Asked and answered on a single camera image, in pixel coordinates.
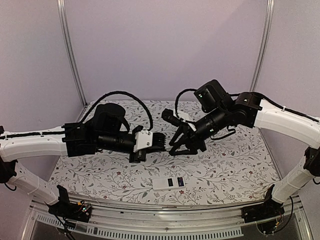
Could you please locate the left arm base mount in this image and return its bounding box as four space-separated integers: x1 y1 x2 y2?
47 185 92 223

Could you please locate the white remote control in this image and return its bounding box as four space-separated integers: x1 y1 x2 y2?
151 176 186 191

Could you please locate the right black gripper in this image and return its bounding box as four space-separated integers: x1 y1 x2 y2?
168 105 229 156

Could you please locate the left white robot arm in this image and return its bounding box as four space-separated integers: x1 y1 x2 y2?
0 103 166 217

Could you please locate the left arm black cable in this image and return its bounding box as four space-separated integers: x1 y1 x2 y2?
82 91 154 132

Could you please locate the front aluminium rail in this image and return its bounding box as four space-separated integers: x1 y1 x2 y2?
22 195 314 240

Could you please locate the right aluminium frame post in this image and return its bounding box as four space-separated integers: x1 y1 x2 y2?
249 0 275 92

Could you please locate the floral patterned table mat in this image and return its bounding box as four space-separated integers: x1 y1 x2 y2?
47 99 281 206

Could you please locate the left aluminium frame post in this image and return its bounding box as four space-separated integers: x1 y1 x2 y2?
56 0 87 107

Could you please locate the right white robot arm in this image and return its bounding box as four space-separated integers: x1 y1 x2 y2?
161 79 320 218

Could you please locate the purple battery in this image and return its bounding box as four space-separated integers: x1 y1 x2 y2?
177 177 185 188

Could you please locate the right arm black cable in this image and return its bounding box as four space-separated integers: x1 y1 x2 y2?
174 88 198 118

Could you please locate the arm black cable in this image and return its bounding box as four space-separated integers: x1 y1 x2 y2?
174 88 198 118
82 91 154 132

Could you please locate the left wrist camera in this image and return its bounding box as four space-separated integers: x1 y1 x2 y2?
133 130 153 153

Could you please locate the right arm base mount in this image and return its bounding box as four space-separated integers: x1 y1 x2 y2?
241 184 285 235

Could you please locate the aluminium frame post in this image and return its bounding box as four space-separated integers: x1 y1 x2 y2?
56 0 87 107
249 0 275 92

